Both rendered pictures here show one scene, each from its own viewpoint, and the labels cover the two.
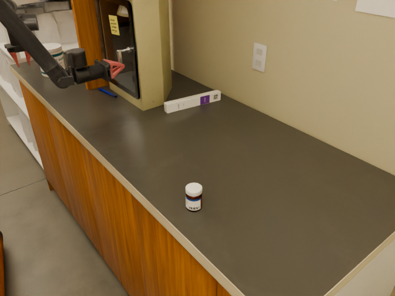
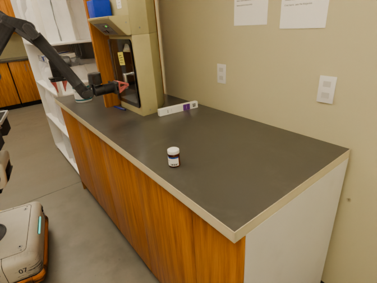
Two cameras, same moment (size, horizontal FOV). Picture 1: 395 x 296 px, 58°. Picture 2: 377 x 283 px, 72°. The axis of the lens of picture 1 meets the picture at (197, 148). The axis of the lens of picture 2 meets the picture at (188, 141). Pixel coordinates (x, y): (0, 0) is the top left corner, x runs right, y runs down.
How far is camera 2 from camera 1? 0.22 m
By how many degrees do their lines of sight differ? 7
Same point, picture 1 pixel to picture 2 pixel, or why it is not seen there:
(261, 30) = (221, 54)
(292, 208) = (245, 162)
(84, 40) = (102, 72)
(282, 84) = (238, 90)
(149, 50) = (145, 72)
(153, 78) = (148, 92)
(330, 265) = (271, 191)
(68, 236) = (96, 218)
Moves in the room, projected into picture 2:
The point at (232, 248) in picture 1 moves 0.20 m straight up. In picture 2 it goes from (200, 186) to (197, 133)
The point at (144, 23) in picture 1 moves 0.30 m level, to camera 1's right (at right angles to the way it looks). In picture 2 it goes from (141, 54) to (193, 50)
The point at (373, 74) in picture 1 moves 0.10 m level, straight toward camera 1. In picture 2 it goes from (297, 70) to (294, 74)
